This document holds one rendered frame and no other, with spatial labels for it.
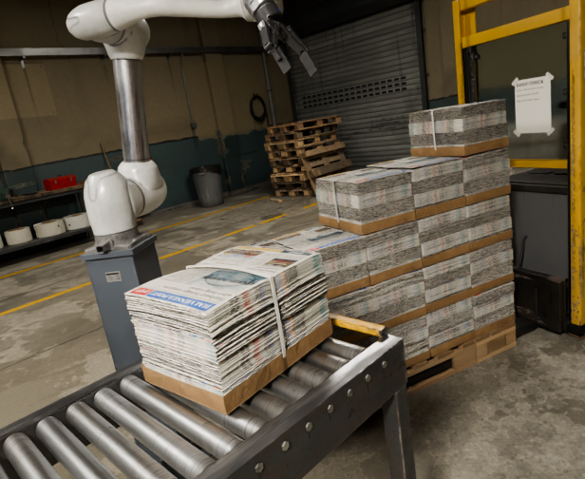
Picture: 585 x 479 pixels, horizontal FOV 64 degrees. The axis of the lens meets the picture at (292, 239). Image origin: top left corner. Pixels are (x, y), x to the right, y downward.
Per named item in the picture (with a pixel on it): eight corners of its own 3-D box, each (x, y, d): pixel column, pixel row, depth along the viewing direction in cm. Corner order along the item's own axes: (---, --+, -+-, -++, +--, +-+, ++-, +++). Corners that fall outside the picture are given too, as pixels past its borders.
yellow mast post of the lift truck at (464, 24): (469, 289, 307) (451, 2, 264) (479, 285, 311) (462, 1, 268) (480, 293, 299) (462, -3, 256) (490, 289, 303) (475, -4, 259)
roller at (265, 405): (180, 363, 128) (177, 347, 127) (304, 423, 95) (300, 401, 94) (164, 372, 125) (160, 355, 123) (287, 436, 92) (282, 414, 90)
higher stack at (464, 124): (425, 337, 273) (405, 112, 241) (463, 322, 284) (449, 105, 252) (477, 364, 238) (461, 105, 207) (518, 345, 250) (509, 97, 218)
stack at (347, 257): (241, 414, 228) (208, 254, 208) (426, 337, 273) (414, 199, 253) (273, 460, 194) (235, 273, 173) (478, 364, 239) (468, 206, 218)
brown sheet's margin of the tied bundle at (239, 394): (196, 350, 122) (193, 335, 120) (278, 375, 103) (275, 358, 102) (144, 381, 110) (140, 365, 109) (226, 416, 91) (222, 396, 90)
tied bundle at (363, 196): (318, 224, 229) (311, 179, 224) (367, 211, 241) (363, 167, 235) (362, 237, 196) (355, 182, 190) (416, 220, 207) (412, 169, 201)
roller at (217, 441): (138, 387, 119) (133, 370, 118) (256, 461, 86) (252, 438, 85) (120, 396, 116) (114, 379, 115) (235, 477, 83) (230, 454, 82)
